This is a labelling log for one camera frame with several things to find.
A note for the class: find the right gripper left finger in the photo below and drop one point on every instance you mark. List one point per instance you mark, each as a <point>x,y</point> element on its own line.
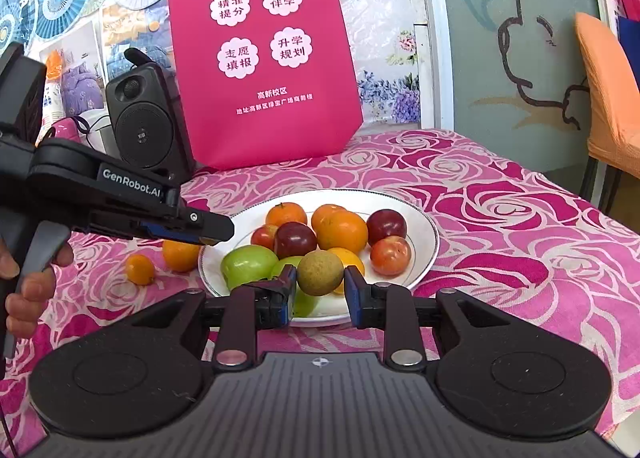
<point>250,308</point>

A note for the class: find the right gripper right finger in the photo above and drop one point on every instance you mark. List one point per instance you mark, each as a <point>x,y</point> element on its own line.
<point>394,310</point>

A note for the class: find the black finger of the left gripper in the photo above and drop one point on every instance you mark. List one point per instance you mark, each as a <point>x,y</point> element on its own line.
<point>189,225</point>

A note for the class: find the large orange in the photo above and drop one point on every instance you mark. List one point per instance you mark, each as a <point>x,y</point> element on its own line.
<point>343,229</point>
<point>180,257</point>

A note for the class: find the red orange apple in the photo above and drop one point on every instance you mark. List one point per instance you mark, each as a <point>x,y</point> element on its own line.
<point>390,256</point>

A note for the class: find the brown longan fruit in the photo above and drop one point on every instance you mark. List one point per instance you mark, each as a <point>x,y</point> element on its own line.
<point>319,273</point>

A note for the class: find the small red apple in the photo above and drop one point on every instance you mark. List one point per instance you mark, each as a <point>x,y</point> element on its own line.
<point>264,236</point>

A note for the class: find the dark red apple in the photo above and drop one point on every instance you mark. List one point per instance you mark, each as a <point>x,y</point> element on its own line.
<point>294,239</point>

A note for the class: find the small orange kumquat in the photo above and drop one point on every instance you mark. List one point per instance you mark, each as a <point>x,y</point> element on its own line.
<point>139,270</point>

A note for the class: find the small yellow orange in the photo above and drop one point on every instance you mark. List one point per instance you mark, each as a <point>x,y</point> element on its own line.
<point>349,258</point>

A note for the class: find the person's left hand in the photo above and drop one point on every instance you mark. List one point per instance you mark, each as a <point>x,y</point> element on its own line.
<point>25,308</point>

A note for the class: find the white ceramic plate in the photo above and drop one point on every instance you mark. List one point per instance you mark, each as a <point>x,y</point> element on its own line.
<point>330,310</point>

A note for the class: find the pink thermos bottle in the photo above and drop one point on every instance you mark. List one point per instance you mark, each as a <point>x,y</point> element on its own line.
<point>70,128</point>

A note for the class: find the mandarin with green stem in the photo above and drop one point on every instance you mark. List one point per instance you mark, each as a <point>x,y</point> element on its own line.
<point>286,212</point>

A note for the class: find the large orange on plate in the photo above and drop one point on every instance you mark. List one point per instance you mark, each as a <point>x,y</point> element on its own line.
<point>343,229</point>

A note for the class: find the dark red plum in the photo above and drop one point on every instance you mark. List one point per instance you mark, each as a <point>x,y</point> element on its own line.
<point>385,223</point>

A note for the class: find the small mandarin behind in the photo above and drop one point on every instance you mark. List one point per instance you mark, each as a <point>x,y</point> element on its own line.
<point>322,213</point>

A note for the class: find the black speaker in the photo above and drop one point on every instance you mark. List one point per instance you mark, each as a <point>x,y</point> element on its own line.
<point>147,119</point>

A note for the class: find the blue paper fan left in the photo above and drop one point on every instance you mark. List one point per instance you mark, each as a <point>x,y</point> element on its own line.
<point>18,21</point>

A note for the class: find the pink rose tablecloth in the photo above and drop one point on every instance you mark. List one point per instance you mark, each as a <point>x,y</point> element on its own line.
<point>507,235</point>

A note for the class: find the pink tote bag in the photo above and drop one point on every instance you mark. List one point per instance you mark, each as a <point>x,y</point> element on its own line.
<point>264,81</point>

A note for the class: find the orange chair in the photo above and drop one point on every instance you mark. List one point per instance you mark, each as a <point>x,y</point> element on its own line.
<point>614,102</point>

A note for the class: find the blue bag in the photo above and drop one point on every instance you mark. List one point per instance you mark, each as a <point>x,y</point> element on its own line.
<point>629,36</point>

